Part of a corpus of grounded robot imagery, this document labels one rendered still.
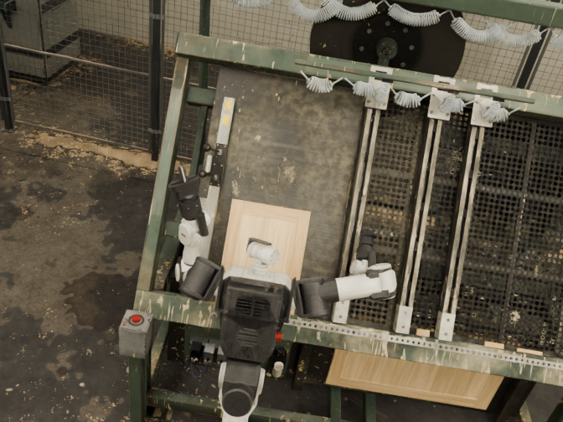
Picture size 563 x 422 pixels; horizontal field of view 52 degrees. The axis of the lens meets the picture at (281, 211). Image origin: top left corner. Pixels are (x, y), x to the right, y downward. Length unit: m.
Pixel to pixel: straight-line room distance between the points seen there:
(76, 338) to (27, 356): 0.29
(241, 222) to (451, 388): 1.49
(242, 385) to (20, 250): 2.60
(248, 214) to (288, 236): 0.21
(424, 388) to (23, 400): 2.17
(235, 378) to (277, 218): 0.83
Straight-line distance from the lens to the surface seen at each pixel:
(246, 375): 2.26
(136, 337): 2.61
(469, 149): 2.85
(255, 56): 2.76
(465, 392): 3.45
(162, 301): 2.77
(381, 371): 3.28
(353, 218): 2.70
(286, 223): 2.73
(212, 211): 2.72
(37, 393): 3.62
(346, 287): 2.23
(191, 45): 2.80
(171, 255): 3.15
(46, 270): 4.30
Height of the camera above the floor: 2.85
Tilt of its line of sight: 35 degrees down
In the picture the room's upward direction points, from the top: 10 degrees clockwise
